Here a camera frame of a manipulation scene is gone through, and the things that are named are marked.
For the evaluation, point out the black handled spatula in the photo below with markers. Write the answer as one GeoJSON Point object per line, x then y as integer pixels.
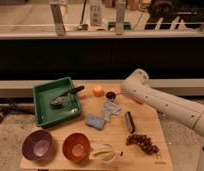
{"type": "Point", "coordinates": [57, 102]}

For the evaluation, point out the blue sponge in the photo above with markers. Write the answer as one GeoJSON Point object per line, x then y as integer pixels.
{"type": "Point", "coordinates": [95, 122]}

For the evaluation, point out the green plastic tray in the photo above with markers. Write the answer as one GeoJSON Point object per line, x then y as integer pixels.
{"type": "Point", "coordinates": [45, 115]}

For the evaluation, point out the purple bowl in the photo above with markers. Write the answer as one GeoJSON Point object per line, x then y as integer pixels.
{"type": "Point", "coordinates": [38, 146]}

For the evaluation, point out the bunch of dark grapes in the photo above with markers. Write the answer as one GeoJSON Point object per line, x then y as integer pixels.
{"type": "Point", "coordinates": [144, 142]}

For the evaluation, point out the wooden board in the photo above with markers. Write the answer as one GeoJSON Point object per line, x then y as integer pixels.
{"type": "Point", "coordinates": [130, 158]}

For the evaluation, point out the yellow banana in bowl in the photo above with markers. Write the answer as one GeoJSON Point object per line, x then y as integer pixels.
{"type": "Point", "coordinates": [104, 152]}

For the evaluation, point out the red bowl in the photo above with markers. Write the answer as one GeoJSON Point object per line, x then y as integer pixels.
{"type": "Point", "coordinates": [76, 147]}

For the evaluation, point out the black brush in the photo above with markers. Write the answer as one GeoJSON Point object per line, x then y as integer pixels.
{"type": "Point", "coordinates": [129, 122]}

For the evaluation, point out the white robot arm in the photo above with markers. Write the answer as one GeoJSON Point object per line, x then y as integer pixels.
{"type": "Point", "coordinates": [189, 113]}

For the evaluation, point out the orange fruit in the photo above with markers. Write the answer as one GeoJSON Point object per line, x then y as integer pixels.
{"type": "Point", "coordinates": [98, 91]}

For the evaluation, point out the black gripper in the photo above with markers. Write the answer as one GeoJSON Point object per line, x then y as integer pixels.
{"type": "Point", "coordinates": [111, 95]}

